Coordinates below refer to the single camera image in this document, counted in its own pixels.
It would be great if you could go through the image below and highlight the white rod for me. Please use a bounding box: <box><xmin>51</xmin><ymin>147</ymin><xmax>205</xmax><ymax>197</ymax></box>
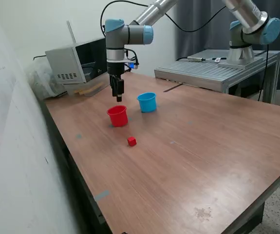
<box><xmin>66</xmin><ymin>20</ymin><xmax>77</xmax><ymax>45</ymax></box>

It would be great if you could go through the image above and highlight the silver microwave oven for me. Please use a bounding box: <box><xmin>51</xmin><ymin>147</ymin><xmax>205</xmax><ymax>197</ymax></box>
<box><xmin>44</xmin><ymin>36</ymin><xmax>120</xmax><ymax>85</ymax></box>

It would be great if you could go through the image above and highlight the black arm loop cable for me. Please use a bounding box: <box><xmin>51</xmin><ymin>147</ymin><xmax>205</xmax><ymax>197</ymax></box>
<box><xmin>100</xmin><ymin>0</ymin><xmax>228</xmax><ymax>33</ymax></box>

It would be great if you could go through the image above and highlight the cable with silver connector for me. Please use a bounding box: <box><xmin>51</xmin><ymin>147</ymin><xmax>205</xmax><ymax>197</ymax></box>
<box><xmin>176</xmin><ymin>56</ymin><xmax>228</xmax><ymax>63</ymax></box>

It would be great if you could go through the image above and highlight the clear plastic bag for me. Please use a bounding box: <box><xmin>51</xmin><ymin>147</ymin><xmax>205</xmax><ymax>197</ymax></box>
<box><xmin>26</xmin><ymin>59</ymin><xmax>68</xmax><ymax>99</ymax></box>

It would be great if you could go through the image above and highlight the red plastic cup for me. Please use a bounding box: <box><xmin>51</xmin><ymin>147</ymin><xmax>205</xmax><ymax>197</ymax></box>
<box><xmin>107</xmin><ymin>105</ymin><xmax>129</xmax><ymax>128</ymax></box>

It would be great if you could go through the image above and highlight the clear acrylic riser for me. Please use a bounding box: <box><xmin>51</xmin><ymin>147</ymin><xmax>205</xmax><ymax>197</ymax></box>
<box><xmin>65</xmin><ymin>70</ymin><xmax>117</xmax><ymax>97</ymax></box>

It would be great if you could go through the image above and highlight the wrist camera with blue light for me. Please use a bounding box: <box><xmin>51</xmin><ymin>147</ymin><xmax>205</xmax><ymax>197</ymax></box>
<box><xmin>126</xmin><ymin>61</ymin><xmax>140</xmax><ymax>71</ymax></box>

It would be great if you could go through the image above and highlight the blue plastic cup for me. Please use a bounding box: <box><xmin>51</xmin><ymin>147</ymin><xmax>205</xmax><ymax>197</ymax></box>
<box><xmin>136</xmin><ymin>92</ymin><xmax>158</xmax><ymax>114</ymax></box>

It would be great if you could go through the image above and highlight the dark grey curtain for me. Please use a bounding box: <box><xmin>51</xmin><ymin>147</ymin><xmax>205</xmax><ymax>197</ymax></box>
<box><xmin>175</xmin><ymin>0</ymin><xmax>280</xmax><ymax>93</ymax></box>

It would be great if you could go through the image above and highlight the black hanging base cable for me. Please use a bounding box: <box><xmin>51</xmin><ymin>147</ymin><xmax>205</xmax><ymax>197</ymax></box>
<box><xmin>257</xmin><ymin>43</ymin><xmax>270</xmax><ymax>102</ymax></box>

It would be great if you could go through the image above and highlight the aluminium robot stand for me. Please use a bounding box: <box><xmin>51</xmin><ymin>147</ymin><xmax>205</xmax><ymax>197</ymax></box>
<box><xmin>154</xmin><ymin>49</ymin><xmax>280</xmax><ymax>104</ymax></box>

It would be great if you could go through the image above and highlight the wooden strip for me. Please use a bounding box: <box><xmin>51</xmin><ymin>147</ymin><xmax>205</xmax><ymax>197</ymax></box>
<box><xmin>74</xmin><ymin>82</ymin><xmax>105</xmax><ymax>96</ymax></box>

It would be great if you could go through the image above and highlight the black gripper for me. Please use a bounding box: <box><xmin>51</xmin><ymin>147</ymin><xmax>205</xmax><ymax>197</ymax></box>
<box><xmin>107</xmin><ymin>61</ymin><xmax>126</xmax><ymax>102</ymax></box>

